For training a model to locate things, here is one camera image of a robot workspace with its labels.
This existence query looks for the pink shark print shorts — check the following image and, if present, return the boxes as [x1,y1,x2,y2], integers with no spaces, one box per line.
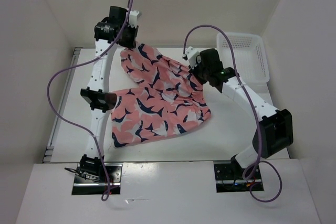
[111,44,211,148]

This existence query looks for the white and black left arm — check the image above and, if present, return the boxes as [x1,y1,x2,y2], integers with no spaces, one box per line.
[78,6,141,182]

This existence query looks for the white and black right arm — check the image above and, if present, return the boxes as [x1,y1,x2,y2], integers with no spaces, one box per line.
[185,47,293,178]

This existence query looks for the white plastic basket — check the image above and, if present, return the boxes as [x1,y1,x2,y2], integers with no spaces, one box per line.
[216,33,270,84]

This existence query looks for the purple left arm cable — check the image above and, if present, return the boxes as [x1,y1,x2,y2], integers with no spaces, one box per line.
[47,0,136,201]

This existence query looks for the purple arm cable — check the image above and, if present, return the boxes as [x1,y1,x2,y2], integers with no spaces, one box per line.
[183,25,284,203]
[47,0,136,201]

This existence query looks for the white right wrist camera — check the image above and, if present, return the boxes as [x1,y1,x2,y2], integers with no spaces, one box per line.
[182,47,200,69]

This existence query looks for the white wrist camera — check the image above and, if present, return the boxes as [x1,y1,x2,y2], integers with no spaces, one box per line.
[128,10,141,26]
[182,47,200,69]

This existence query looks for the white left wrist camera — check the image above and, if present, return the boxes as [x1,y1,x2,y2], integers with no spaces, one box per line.
[128,10,141,26]

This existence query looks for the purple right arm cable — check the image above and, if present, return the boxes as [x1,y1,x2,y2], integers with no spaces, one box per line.
[183,25,284,203]

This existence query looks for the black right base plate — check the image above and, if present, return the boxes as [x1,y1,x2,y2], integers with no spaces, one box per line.
[214,161,264,193]

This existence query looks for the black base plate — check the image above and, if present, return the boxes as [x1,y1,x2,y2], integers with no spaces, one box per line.
[71,164,122,195]
[214,161,264,193]

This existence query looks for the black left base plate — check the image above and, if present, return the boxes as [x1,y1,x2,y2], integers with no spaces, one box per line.
[71,164,122,195]

